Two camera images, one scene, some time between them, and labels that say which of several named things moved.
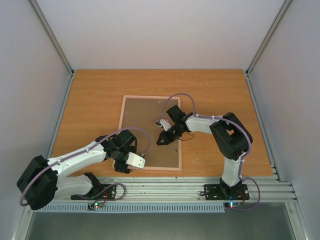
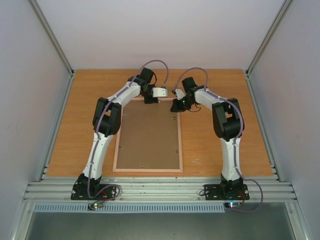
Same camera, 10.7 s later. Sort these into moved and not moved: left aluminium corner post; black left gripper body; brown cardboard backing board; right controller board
Moved: black left gripper body
Not moved: left aluminium corner post; brown cardboard backing board; right controller board
